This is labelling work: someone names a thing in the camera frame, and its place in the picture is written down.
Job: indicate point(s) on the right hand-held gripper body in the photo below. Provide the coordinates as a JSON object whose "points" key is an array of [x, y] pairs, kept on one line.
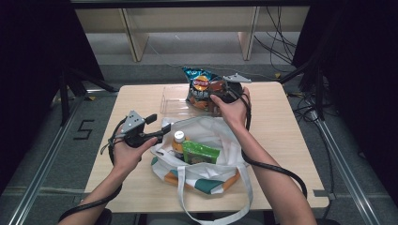
{"points": [[237, 78]]}

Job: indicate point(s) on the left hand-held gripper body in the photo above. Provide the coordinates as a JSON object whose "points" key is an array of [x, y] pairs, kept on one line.
{"points": [[133, 121]]}

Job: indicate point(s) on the blue chip bag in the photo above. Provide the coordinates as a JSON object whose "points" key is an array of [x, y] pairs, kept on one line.
{"points": [[200, 82]]}

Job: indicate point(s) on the clear plastic box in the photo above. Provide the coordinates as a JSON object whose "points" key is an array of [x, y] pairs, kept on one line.
{"points": [[173, 104]]}

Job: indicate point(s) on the green snack packet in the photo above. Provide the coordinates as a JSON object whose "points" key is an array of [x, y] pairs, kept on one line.
{"points": [[200, 153]]}

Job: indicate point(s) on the white tote bag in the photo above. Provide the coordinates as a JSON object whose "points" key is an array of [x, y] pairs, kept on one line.
{"points": [[206, 175]]}

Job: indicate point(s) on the person's right hand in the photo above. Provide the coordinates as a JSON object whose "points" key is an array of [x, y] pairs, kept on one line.
{"points": [[234, 114]]}

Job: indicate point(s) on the person's left hand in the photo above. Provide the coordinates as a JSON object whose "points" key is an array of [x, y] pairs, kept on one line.
{"points": [[126, 159]]}

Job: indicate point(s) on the orange juice bottle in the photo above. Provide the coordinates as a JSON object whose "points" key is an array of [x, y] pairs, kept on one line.
{"points": [[179, 142]]}

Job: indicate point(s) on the black tripod stand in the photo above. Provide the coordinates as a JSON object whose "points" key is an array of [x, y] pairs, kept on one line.
{"points": [[318, 90], [64, 100]]}

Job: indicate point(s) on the light wooden desk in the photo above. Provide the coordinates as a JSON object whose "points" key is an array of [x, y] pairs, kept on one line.
{"points": [[187, 18]]}

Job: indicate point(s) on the black chair part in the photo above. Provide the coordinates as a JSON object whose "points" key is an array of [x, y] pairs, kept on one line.
{"points": [[104, 218]]}

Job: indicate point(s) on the grey tape strip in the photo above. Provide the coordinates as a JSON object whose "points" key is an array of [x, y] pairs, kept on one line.
{"points": [[321, 193]]}

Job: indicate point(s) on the aluminium floor rail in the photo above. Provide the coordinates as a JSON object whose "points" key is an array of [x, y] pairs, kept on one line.
{"points": [[344, 168], [43, 175]]}

